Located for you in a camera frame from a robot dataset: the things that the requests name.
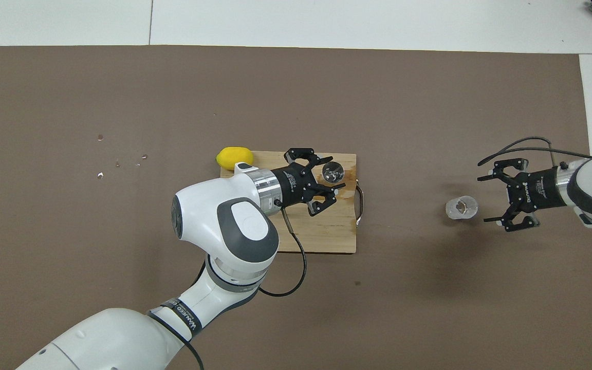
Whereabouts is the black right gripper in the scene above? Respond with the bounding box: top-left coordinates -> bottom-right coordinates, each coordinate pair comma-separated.
477,158 -> 567,233

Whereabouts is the clear plastic cup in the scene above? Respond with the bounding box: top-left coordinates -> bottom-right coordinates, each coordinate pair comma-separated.
445,195 -> 479,220

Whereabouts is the steel double jigger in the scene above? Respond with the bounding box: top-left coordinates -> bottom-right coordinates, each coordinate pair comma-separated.
322,160 -> 346,184

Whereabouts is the yellow lemon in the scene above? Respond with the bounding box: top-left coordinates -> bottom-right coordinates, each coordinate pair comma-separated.
216,146 -> 254,171

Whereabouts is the brown table mat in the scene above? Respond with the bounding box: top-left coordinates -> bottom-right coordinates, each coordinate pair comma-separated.
0,45 -> 592,370

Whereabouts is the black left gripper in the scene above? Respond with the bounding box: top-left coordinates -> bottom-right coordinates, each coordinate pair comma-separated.
273,147 -> 346,217

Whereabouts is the wooden cutting board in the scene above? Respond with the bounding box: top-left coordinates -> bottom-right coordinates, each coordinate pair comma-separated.
220,151 -> 365,254

